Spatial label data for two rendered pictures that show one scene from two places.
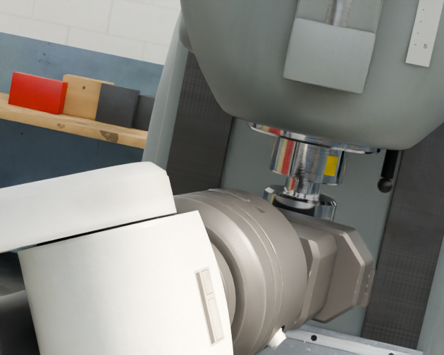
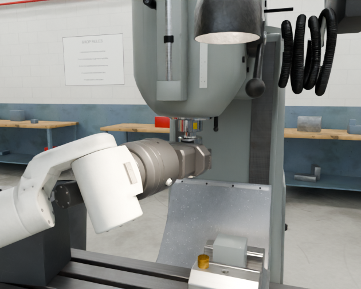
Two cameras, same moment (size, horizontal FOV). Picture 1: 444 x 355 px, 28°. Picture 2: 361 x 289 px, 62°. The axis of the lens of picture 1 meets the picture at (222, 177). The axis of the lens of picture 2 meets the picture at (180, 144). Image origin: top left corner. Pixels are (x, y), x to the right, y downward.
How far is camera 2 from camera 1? 15 cm
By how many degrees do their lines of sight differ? 11
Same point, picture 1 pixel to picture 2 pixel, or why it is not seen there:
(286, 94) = (166, 105)
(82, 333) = (86, 185)
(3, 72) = (152, 117)
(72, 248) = (79, 161)
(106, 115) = not seen: hidden behind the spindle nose
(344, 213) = (235, 142)
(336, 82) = (172, 98)
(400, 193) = (252, 132)
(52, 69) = not seen: hidden behind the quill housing
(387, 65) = (194, 89)
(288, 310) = (169, 172)
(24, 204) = (62, 150)
